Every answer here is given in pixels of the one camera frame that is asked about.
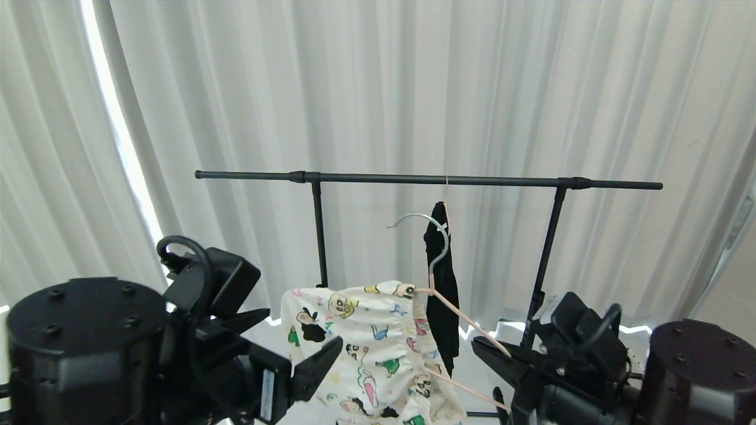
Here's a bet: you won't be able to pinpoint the black clothes rack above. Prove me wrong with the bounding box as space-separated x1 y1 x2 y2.
195 170 664 419

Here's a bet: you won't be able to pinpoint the white curtain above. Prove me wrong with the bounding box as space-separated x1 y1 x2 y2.
0 0 756 343

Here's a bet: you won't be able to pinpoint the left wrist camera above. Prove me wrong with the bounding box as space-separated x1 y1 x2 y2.
170 248 262 321

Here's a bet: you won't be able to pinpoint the black shorts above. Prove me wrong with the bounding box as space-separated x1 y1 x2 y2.
423 201 461 378

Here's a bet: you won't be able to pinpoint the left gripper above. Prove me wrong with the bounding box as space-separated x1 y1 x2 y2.
195 308 344 425

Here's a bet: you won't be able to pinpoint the cream printed garment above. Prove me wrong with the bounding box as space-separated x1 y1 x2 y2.
280 280 468 425

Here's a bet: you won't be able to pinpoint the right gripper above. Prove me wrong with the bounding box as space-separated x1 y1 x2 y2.
471 336 642 425

